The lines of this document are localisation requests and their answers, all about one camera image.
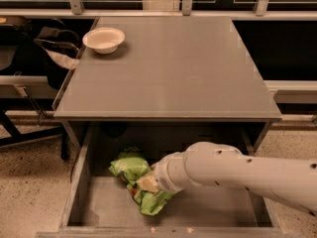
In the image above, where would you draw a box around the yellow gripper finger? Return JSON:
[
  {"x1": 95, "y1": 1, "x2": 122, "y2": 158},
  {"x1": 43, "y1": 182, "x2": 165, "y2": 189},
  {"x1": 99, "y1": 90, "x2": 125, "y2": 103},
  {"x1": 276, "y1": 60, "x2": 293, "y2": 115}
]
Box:
[{"x1": 137, "y1": 174, "x2": 159, "y2": 192}]

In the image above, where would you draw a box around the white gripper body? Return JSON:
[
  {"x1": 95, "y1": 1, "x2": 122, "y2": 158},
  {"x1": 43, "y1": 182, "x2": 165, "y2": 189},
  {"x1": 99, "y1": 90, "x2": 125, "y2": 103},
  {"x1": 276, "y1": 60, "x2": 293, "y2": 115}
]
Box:
[{"x1": 153, "y1": 152, "x2": 199, "y2": 192}]

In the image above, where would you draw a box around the green rice chip bag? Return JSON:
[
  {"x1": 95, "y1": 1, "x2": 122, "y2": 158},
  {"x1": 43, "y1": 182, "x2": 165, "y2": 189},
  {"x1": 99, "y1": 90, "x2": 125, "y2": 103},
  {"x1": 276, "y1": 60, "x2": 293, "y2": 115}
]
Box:
[{"x1": 108, "y1": 147, "x2": 175, "y2": 216}]

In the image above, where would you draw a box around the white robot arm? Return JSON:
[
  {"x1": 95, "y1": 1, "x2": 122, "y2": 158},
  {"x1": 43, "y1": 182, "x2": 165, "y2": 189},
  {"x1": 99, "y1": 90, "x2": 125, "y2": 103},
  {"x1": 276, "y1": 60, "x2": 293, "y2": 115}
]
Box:
[{"x1": 137, "y1": 142, "x2": 317, "y2": 215}]

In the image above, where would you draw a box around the open grey top drawer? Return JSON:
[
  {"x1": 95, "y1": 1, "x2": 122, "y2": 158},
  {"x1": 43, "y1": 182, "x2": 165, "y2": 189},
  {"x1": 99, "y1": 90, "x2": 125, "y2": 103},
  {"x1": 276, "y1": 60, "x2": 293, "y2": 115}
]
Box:
[{"x1": 36, "y1": 125, "x2": 302, "y2": 238}]

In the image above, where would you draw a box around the grey cabinet counter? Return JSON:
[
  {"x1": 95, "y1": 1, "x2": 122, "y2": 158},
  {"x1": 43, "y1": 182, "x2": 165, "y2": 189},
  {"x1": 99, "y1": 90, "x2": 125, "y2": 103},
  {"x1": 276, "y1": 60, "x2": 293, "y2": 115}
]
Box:
[{"x1": 53, "y1": 15, "x2": 283, "y2": 151}]

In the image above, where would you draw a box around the dark bag on left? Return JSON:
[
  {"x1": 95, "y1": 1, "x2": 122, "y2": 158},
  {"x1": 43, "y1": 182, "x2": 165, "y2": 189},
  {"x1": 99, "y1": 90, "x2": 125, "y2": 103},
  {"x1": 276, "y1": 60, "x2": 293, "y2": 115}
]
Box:
[{"x1": 34, "y1": 27, "x2": 80, "y2": 89}]

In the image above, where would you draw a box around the white paper bowl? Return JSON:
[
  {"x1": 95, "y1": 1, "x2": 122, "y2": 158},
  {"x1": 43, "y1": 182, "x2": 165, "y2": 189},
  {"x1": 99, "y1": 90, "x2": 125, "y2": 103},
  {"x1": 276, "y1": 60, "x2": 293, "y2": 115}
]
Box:
[{"x1": 82, "y1": 27, "x2": 125, "y2": 55}]

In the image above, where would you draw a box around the metal window railing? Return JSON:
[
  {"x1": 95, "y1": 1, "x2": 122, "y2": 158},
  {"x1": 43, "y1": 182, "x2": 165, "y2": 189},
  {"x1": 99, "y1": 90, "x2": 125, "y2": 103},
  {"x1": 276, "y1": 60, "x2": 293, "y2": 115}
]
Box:
[{"x1": 0, "y1": 0, "x2": 317, "y2": 21}]

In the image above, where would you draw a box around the black office chair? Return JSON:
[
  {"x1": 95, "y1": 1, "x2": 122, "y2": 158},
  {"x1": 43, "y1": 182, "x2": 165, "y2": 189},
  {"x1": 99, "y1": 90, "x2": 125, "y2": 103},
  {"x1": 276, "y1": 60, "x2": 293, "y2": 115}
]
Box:
[{"x1": 0, "y1": 16, "x2": 69, "y2": 160}]

